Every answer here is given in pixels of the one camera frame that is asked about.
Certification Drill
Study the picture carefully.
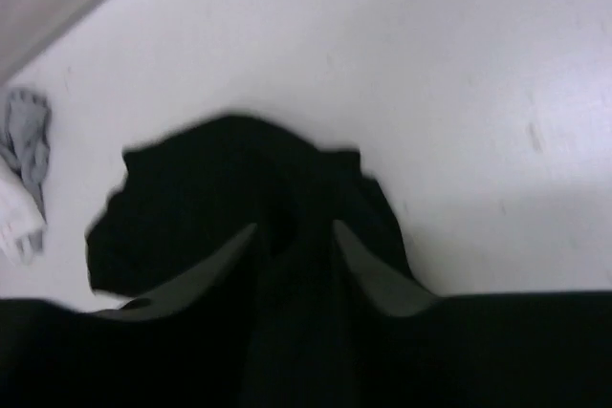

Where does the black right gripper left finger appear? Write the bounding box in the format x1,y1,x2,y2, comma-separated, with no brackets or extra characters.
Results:
92,224,257,322

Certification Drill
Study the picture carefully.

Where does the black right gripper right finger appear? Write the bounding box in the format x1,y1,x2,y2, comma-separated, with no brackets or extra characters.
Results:
334,221,440,318

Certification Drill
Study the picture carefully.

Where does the black tank top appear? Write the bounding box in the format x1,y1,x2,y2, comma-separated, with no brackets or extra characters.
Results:
1,115,611,407

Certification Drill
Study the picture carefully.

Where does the folded white tank top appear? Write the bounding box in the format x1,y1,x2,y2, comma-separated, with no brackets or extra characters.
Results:
1,160,46,265

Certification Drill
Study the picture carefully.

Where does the folded grey tank top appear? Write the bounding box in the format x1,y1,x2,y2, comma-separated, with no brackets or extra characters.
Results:
0,87,53,266

